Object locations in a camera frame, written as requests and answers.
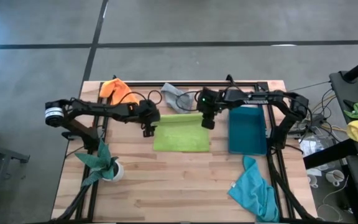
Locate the black power strip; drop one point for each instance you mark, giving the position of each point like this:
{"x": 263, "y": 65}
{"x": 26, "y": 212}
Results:
{"x": 317, "y": 119}

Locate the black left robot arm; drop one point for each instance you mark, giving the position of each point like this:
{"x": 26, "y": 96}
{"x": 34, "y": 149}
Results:
{"x": 104, "y": 110}

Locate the grey metal stand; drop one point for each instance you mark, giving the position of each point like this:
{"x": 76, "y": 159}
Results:
{"x": 8, "y": 155}

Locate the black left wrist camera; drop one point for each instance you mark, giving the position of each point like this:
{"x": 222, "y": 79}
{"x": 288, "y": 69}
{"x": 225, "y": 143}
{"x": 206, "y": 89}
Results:
{"x": 148, "y": 131}

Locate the dark grey side table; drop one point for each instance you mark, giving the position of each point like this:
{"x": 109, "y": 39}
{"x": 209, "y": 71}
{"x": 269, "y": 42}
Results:
{"x": 342, "y": 90}

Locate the lime green microfiber towel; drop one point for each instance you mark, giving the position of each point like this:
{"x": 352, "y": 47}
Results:
{"x": 182, "y": 133}

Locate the green artificial plant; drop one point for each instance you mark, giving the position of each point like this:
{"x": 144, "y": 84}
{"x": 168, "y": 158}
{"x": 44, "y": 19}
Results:
{"x": 96, "y": 161}

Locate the white mug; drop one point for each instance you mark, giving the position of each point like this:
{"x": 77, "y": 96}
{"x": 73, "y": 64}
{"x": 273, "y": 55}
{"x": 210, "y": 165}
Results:
{"x": 334, "y": 177}
{"x": 312, "y": 180}

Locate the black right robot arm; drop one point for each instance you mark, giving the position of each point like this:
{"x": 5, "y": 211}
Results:
{"x": 253, "y": 99}

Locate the turquoise microfiber towel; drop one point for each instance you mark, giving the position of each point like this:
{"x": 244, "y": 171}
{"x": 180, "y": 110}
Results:
{"x": 253, "y": 189}

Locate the teal plastic basket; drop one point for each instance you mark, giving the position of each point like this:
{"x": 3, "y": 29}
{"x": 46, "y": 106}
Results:
{"x": 247, "y": 130}

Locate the orange microfiber towel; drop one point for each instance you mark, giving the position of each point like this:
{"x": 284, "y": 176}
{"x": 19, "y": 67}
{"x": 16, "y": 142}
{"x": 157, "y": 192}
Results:
{"x": 113, "y": 90}

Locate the white plant pot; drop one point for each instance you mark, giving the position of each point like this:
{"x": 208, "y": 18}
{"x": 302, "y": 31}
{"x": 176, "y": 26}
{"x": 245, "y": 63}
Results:
{"x": 119, "y": 172}

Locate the clear plastic bag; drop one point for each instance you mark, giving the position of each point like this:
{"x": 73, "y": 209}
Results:
{"x": 312, "y": 146}

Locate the black desk crossbar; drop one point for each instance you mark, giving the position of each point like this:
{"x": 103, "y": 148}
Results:
{"x": 328, "y": 155}

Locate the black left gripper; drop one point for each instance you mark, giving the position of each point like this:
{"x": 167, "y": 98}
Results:
{"x": 149, "y": 113}

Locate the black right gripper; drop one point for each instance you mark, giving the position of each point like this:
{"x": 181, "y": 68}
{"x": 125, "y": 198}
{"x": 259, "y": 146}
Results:
{"x": 210, "y": 102}

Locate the black aluminium table frame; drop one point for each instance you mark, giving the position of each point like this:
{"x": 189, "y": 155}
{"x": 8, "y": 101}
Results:
{"x": 216, "y": 84}

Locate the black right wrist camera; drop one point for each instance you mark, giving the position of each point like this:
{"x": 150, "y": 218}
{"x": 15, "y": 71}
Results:
{"x": 208, "y": 124}

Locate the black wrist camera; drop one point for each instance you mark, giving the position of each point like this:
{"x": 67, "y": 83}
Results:
{"x": 148, "y": 131}
{"x": 208, "y": 124}

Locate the grey microfiber towel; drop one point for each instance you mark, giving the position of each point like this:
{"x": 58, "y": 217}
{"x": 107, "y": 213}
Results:
{"x": 171, "y": 96}

